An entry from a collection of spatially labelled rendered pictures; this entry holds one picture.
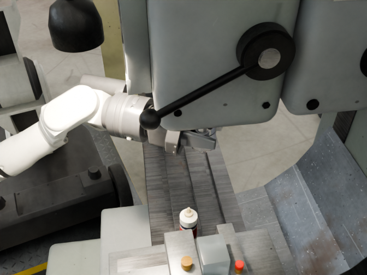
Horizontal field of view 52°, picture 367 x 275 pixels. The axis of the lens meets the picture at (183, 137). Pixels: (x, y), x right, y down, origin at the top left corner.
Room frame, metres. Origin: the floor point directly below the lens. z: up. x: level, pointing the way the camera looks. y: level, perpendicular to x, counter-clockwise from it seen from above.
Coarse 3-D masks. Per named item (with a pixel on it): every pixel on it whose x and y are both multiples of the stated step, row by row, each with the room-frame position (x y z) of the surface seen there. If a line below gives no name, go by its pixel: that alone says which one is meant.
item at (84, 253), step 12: (96, 240) 0.64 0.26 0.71; (60, 252) 0.59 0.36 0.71; (72, 252) 0.59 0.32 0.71; (84, 252) 0.59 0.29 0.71; (96, 252) 0.59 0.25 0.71; (48, 264) 0.56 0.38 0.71; (60, 264) 0.56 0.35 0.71; (72, 264) 0.56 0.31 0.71; (84, 264) 0.56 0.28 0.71; (96, 264) 0.56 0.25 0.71
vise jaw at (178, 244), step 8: (168, 232) 0.45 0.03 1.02; (176, 232) 0.45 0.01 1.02; (184, 232) 0.45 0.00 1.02; (192, 232) 0.45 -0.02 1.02; (168, 240) 0.43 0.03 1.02; (176, 240) 0.43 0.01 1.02; (184, 240) 0.43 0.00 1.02; (192, 240) 0.43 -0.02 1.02; (168, 248) 0.41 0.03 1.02; (176, 248) 0.41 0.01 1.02; (184, 248) 0.41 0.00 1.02; (192, 248) 0.41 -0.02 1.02; (168, 256) 0.40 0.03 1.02; (176, 256) 0.40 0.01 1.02; (192, 256) 0.40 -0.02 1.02; (168, 264) 0.39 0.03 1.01; (176, 264) 0.38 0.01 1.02; (192, 264) 0.38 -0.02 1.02; (176, 272) 0.36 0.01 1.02; (184, 272) 0.36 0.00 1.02; (192, 272) 0.36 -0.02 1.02; (200, 272) 0.36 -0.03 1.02
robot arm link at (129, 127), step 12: (132, 96) 0.58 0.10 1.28; (132, 108) 0.55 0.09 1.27; (144, 108) 0.55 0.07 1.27; (120, 120) 0.54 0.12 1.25; (132, 120) 0.53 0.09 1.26; (120, 132) 0.53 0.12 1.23; (132, 132) 0.52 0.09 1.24; (144, 132) 0.53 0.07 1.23; (156, 132) 0.51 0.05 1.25; (168, 132) 0.50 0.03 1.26; (180, 132) 0.50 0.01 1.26; (156, 144) 0.51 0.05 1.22; (168, 144) 0.49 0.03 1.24; (180, 144) 0.50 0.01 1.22
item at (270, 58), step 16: (256, 32) 0.42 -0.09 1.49; (272, 32) 0.41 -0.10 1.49; (240, 48) 0.42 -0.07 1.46; (256, 48) 0.41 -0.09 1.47; (272, 48) 0.41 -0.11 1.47; (288, 48) 0.41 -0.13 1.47; (240, 64) 0.41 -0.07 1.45; (256, 64) 0.41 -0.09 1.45; (272, 64) 0.41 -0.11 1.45; (288, 64) 0.41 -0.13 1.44; (224, 80) 0.40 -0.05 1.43; (192, 96) 0.40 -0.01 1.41; (144, 112) 0.39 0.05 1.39; (160, 112) 0.39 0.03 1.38; (144, 128) 0.38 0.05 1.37
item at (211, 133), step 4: (212, 128) 0.51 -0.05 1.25; (196, 132) 0.51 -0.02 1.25; (200, 132) 0.51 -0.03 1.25; (204, 132) 0.51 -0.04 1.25; (208, 132) 0.51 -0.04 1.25; (212, 132) 0.51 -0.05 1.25; (212, 136) 0.51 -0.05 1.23; (196, 148) 0.51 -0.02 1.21; (200, 148) 0.51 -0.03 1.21; (204, 148) 0.51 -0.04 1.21; (200, 152) 0.51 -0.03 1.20; (204, 152) 0.51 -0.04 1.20
